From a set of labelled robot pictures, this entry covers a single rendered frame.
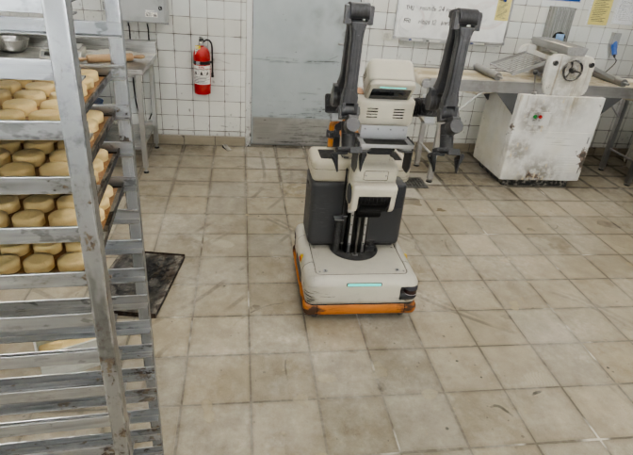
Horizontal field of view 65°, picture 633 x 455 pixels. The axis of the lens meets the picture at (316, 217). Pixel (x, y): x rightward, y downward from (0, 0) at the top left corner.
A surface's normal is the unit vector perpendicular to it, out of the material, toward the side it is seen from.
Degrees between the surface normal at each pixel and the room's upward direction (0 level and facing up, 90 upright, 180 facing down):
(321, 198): 90
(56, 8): 90
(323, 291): 90
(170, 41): 90
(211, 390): 0
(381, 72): 42
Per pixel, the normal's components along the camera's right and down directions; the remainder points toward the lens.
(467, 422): 0.07, -0.88
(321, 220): 0.13, 0.47
